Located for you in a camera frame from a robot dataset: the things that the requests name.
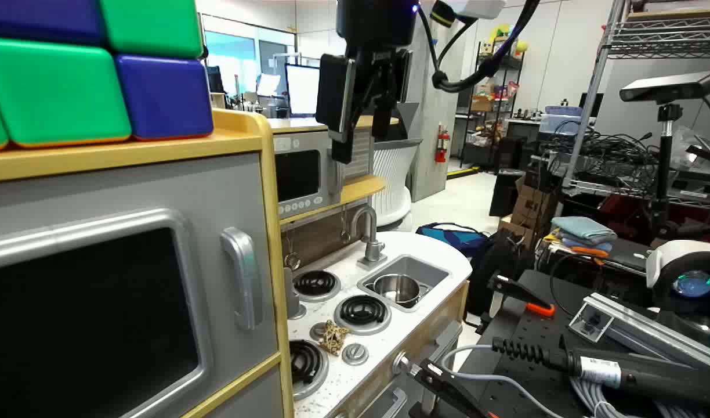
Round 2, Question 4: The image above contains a light blue cloth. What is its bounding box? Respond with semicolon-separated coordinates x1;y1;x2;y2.
549;214;618;245

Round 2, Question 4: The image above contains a grey round stove knob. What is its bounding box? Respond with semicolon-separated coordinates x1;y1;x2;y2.
340;341;370;366

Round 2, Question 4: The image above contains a black handle tool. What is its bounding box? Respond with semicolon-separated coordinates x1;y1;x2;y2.
488;334;710;413

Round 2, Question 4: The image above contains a black camera stand pole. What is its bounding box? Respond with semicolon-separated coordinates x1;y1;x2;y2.
651;101;680;235

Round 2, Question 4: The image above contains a blue bag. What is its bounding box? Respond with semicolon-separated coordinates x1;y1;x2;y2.
412;221;494;258

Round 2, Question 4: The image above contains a metal wire rack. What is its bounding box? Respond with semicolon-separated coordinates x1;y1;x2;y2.
560;0;710;204

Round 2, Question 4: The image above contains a black clamp orange handle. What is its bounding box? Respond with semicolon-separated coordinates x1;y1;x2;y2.
487;272;558;320

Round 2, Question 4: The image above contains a wooden toy kitchen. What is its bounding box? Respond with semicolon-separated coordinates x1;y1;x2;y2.
0;107;474;418

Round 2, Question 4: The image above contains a grey toy faucet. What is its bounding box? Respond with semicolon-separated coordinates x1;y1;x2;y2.
347;204;386;269

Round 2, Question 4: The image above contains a silver metal pot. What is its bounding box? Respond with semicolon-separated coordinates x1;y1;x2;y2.
369;272;423;308

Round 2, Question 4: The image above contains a silver aluminium extrusion rail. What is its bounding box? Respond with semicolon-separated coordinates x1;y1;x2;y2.
568;290;710;377

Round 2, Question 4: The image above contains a grey toy sink basin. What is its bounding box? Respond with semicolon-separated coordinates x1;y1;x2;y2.
357;253;451;314

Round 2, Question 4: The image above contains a grey cabinet door handle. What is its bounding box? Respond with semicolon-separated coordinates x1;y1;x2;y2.
217;225;265;334

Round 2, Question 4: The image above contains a coiled grey cable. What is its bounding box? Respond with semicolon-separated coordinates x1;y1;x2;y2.
571;377;682;418

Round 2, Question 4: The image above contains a thin grey cable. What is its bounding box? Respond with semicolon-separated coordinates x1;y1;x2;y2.
435;344;566;418

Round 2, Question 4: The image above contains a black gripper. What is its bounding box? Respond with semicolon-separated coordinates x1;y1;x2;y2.
316;0;418;164

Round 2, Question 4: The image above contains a white round pedestal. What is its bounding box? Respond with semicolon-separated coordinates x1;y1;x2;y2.
369;137;423;233

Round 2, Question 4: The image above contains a grey toy microwave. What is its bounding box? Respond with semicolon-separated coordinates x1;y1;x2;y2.
271;127;376;222

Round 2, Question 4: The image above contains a red fire extinguisher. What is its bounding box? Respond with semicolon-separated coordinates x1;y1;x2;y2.
433;125;451;164

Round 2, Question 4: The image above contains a black stereo camera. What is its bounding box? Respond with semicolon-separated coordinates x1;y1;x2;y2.
617;67;710;105

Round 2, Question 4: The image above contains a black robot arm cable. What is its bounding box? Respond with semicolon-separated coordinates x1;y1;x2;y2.
412;0;545;96

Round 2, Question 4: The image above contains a computer monitor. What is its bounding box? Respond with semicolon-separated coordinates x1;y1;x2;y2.
282;62;321;119

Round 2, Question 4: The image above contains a brown cardboard box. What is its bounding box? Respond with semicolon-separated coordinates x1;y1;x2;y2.
510;181;558;235

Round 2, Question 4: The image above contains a black coil stove burner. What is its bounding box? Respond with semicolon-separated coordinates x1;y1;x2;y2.
292;267;342;305
288;337;331;402
331;293;391;337

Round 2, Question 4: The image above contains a blue plastic crate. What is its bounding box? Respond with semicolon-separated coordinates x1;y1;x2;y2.
537;105;587;139

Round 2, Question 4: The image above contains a small tan plush toy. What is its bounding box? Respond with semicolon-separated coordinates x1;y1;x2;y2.
306;319;353;357

